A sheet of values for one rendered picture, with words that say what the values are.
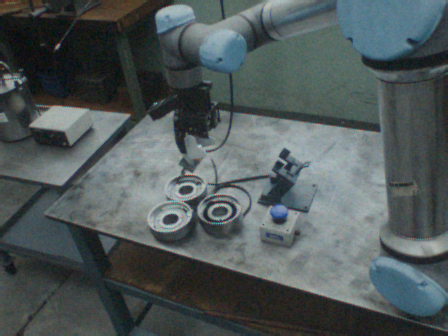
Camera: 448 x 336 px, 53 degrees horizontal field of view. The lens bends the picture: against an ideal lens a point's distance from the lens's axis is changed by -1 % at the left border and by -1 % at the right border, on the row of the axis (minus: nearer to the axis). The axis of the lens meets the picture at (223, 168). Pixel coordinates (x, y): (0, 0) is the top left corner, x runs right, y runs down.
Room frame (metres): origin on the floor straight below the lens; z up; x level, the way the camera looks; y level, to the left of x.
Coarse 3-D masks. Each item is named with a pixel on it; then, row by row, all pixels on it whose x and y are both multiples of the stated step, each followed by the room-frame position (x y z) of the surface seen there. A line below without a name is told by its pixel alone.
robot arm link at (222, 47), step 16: (192, 32) 0.80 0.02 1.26; (208, 32) 0.78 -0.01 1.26; (224, 32) 0.76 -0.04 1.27; (240, 32) 0.79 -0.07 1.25; (192, 48) 0.78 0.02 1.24; (208, 48) 0.75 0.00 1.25; (224, 48) 0.73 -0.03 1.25; (240, 48) 0.76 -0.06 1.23; (208, 64) 0.75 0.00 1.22; (224, 64) 0.73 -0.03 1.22; (240, 64) 0.76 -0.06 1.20
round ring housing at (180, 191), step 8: (176, 176) 0.93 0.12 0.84; (184, 176) 0.93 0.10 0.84; (192, 176) 0.93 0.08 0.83; (200, 176) 0.91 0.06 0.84; (168, 184) 0.91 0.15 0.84; (184, 184) 0.91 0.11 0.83; (192, 184) 0.90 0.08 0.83; (168, 192) 0.88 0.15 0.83; (176, 192) 0.88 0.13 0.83; (184, 192) 0.90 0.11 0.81; (192, 192) 0.87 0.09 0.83; (168, 200) 0.86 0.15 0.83; (176, 200) 0.84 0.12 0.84; (184, 200) 0.83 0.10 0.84; (192, 200) 0.83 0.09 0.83; (200, 200) 0.84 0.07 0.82; (192, 208) 0.84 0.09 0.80
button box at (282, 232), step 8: (288, 216) 0.72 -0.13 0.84; (296, 216) 0.72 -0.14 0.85; (264, 224) 0.71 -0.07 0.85; (272, 224) 0.70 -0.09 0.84; (280, 224) 0.70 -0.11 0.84; (288, 224) 0.70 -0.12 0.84; (296, 224) 0.71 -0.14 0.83; (264, 232) 0.70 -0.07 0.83; (272, 232) 0.69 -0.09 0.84; (280, 232) 0.68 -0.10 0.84; (288, 232) 0.67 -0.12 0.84; (296, 232) 0.69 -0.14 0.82; (264, 240) 0.70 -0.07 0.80; (272, 240) 0.69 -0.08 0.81; (280, 240) 0.68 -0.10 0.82; (288, 240) 0.67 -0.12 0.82
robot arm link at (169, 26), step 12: (168, 12) 0.85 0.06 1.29; (180, 12) 0.84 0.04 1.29; (192, 12) 0.86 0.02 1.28; (156, 24) 0.86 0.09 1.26; (168, 24) 0.83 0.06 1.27; (180, 24) 0.83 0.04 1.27; (168, 36) 0.83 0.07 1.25; (168, 48) 0.83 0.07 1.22; (168, 60) 0.84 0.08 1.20; (180, 60) 0.83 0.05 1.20
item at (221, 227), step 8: (208, 200) 0.83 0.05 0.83; (216, 200) 0.83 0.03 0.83; (224, 200) 0.82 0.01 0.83; (232, 200) 0.82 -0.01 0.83; (200, 208) 0.80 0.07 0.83; (216, 208) 0.80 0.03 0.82; (224, 208) 0.80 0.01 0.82; (240, 208) 0.77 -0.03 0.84; (200, 216) 0.77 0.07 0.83; (224, 216) 0.77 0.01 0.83; (240, 216) 0.76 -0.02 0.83; (200, 224) 0.77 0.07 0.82; (208, 224) 0.74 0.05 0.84; (216, 224) 0.73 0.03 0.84; (224, 224) 0.73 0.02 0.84; (232, 224) 0.74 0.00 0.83; (216, 232) 0.74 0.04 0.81; (224, 232) 0.74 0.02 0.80
